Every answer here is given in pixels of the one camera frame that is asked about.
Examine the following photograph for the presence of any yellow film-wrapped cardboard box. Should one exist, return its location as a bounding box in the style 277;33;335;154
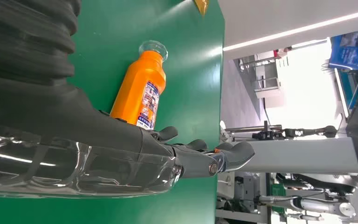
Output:
193;0;211;17

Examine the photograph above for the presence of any black jointed rod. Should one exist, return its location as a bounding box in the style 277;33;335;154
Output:
225;121;337;140

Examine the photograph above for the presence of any blue poster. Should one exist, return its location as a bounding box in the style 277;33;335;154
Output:
329;27;358;72

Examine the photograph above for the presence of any white pedestal machine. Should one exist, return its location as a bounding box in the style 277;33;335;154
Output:
220;136;358;177

